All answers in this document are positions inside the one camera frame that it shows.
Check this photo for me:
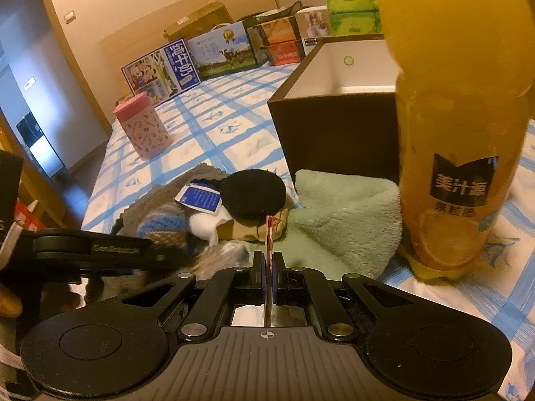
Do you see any thin red stick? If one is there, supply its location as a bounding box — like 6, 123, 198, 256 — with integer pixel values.
264, 216, 278, 327

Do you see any beige soft item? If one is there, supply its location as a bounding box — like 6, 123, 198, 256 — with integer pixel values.
217, 208, 289, 243

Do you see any green fluffy towel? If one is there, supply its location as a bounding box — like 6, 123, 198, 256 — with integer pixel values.
274, 169, 402, 281

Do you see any black round soft pad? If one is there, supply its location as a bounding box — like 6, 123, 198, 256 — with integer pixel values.
219, 169, 286, 220

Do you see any grey knitted cloth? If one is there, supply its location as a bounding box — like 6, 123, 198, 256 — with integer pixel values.
111, 163, 228, 256

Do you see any blue label white cloth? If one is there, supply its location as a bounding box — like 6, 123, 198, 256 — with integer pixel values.
175, 183, 232, 246

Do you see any orange juice bottle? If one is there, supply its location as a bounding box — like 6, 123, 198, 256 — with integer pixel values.
378, 0, 534, 281

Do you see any red checked cloth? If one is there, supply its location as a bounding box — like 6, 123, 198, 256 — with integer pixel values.
14, 199, 45, 232

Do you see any pink lidded canister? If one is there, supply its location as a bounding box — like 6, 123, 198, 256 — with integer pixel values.
113, 92, 172, 160

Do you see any blue checked bed sheet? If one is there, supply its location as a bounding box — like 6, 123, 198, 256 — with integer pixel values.
83, 66, 534, 400

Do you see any dark brown open box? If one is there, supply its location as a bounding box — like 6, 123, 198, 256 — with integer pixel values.
267, 34, 399, 182

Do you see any blue white milk carton box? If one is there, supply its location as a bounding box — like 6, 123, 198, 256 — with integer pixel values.
121, 39, 201, 107

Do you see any cow picture milk box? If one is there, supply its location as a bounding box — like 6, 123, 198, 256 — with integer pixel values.
188, 21, 269, 80

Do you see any orange gift box stack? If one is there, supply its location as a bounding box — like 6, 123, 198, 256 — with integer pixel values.
252, 15, 305, 66

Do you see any dark bag at headboard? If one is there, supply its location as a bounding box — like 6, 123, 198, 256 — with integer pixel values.
240, 0, 303, 25

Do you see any white picture box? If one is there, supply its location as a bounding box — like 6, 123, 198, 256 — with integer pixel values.
295, 5, 332, 55

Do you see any brown cardboard box at headboard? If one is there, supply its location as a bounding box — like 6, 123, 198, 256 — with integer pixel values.
163, 2, 233, 42

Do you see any green tissue pack stack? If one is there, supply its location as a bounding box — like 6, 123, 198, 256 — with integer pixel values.
326, 0, 383, 37

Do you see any wooden headboard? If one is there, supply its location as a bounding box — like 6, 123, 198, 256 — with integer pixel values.
101, 0, 277, 99

